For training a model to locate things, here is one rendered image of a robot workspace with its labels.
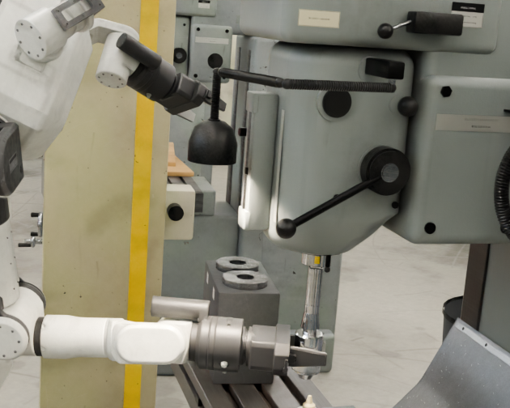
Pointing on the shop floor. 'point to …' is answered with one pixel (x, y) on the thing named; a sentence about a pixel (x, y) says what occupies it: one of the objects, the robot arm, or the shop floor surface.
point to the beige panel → (107, 218)
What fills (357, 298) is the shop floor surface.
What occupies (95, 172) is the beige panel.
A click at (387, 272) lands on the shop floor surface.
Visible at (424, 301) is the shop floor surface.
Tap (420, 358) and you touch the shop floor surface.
